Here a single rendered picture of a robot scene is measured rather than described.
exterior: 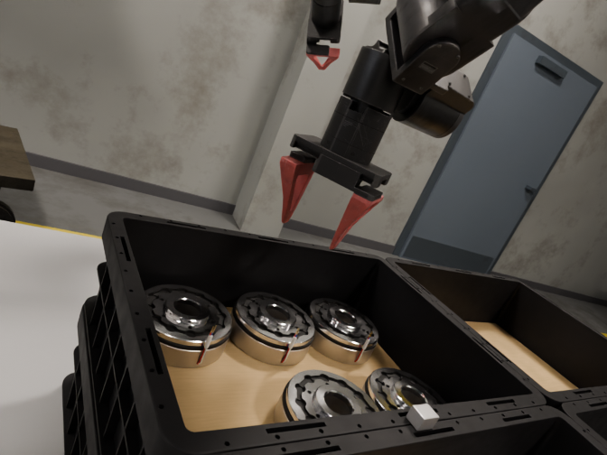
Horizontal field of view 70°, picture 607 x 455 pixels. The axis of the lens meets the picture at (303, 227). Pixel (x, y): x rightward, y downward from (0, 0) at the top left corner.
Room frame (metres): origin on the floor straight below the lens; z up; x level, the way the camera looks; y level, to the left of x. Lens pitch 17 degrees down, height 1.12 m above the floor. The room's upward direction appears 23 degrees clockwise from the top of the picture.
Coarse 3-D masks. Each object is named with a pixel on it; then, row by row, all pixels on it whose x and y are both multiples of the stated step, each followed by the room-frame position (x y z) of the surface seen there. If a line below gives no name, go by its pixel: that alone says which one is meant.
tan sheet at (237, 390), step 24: (216, 360) 0.39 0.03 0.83; (240, 360) 0.40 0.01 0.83; (312, 360) 0.46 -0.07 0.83; (384, 360) 0.53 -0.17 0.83; (192, 384) 0.34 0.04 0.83; (216, 384) 0.36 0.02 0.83; (240, 384) 0.37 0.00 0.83; (264, 384) 0.38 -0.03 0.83; (360, 384) 0.45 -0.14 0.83; (192, 408) 0.31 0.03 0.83; (216, 408) 0.33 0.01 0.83; (240, 408) 0.34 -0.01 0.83; (264, 408) 0.35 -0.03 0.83
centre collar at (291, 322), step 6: (258, 306) 0.47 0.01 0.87; (264, 306) 0.47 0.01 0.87; (270, 306) 0.48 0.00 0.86; (276, 306) 0.48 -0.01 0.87; (282, 306) 0.49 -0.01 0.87; (258, 312) 0.46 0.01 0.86; (264, 312) 0.45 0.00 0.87; (282, 312) 0.48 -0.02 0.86; (288, 312) 0.48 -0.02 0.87; (264, 318) 0.45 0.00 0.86; (270, 318) 0.45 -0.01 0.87; (288, 318) 0.47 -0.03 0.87; (294, 318) 0.47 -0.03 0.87; (276, 324) 0.45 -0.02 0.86; (282, 324) 0.45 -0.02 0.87; (288, 324) 0.45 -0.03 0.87; (294, 324) 0.47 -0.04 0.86
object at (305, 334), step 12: (240, 300) 0.47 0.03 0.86; (252, 300) 0.48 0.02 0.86; (264, 300) 0.49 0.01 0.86; (276, 300) 0.51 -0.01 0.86; (240, 312) 0.44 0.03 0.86; (252, 312) 0.45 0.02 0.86; (300, 312) 0.50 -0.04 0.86; (252, 324) 0.43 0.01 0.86; (264, 324) 0.44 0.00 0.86; (300, 324) 0.47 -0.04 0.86; (312, 324) 0.48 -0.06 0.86; (264, 336) 0.42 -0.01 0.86; (276, 336) 0.43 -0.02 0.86; (288, 336) 0.44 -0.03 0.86; (300, 336) 0.45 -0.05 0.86; (312, 336) 0.46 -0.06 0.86
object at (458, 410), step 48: (240, 240) 0.49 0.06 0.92; (288, 240) 0.54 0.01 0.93; (144, 336) 0.25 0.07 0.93; (144, 384) 0.22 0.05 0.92; (528, 384) 0.42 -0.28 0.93; (144, 432) 0.20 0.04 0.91; (192, 432) 0.19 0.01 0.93; (240, 432) 0.20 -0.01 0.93; (288, 432) 0.22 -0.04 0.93; (336, 432) 0.24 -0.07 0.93
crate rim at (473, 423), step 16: (480, 416) 0.32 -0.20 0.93; (496, 416) 0.34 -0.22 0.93; (512, 416) 0.35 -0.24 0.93; (528, 416) 0.36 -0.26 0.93; (544, 416) 0.37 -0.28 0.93; (560, 416) 0.38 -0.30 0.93; (368, 432) 0.25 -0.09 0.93; (384, 432) 0.26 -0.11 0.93; (400, 432) 0.26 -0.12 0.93; (416, 432) 0.27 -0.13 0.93; (432, 432) 0.28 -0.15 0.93; (448, 432) 0.29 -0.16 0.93; (464, 432) 0.29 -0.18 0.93; (480, 432) 0.31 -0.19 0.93; (576, 432) 0.37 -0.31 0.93; (256, 448) 0.20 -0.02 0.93; (272, 448) 0.20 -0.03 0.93; (288, 448) 0.21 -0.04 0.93; (304, 448) 0.21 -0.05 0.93; (320, 448) 0.22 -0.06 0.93; (336, 448) 0.23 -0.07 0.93; (352, 448) 0.23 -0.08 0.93; (368, 448) 0.23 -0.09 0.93; (384, 448) 0.24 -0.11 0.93; (400, 448) 0.25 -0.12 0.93; (592, 448) 0.36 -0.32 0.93
